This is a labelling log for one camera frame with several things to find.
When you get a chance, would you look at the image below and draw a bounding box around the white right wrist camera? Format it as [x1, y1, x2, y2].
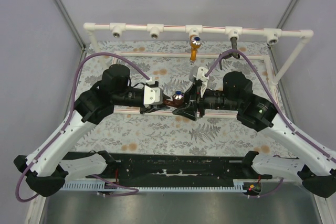
[188, 66, 209, 98]

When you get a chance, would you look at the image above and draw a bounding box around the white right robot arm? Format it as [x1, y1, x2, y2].
[173, 71, 335, 198]

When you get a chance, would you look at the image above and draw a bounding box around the floral patterned mat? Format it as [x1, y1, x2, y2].
[72, 41, 294, 157]

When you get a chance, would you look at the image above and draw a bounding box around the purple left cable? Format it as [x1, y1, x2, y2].
[15, 52, 154, 203]

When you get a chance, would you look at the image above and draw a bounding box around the light blue cable duct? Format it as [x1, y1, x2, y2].
[60, 180, 248, 193]

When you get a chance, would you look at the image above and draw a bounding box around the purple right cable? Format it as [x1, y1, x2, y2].
[206, 49, 336, 162]

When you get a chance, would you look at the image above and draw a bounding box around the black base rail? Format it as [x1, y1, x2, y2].
[62, 152, 274, 188]

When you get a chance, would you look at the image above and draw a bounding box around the orange faucet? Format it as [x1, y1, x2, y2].
[190, 35, 202, 65]

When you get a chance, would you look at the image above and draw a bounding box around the brown faucet chrome knob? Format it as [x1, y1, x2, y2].
[163, 90, 185, 108]

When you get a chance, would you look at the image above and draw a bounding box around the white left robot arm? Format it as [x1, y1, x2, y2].
[14, 64, 168, 197]

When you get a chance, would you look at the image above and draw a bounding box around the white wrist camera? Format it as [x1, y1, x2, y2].
[143, 78, 164, 108]
[188, 66, 209, 98]

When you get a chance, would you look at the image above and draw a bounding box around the dark grey lever faucet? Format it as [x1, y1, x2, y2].
[218, 37, 240, 70]

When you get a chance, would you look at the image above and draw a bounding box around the white PVC pipe frame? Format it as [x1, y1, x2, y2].
[83, 23, 314, 104]

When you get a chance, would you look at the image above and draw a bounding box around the purple cable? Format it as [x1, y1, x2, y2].
[15, 52, 154, 203]
[206, 49, 336, 162]

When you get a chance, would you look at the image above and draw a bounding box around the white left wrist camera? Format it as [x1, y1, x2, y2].
[143, 78, 164, 108]

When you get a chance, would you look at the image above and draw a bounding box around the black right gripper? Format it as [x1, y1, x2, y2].
[173, 82, 240, 122]

